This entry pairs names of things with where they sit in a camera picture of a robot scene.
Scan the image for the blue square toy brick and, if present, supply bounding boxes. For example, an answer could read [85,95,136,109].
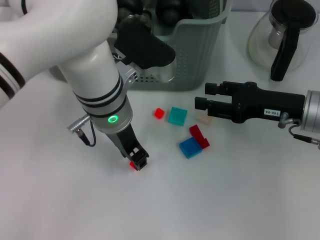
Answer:
[179,136,204,160]

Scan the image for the glass carafe with black handle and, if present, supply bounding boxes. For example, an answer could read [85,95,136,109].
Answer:
[247,0,316,82]

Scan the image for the gripper cable with connector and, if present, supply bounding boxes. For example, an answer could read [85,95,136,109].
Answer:
[66,113,97,147]
[278,112,320,150]

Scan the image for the grey perforated storage basket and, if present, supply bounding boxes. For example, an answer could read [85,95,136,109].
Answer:
[48,0,233,91]

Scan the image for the right gripper cable with connector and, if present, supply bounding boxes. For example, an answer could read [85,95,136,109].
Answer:
[278,112,320,150]

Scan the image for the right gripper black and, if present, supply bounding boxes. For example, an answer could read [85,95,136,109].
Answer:
[194,80,307,125]

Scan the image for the teal square toy brick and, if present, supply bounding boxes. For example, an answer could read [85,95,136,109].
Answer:
[167,106,189,127]

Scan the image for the white toy brick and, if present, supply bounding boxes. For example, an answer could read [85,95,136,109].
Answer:
[196,113,215,125]

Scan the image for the left gripper cable with connector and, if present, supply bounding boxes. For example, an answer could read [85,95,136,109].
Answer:
[66,113,97,147]

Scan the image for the dark red long toy brick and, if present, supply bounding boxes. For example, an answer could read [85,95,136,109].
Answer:
[189,124,211,150]

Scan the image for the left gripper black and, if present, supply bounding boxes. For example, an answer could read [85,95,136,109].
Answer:
[104,123,150,172]

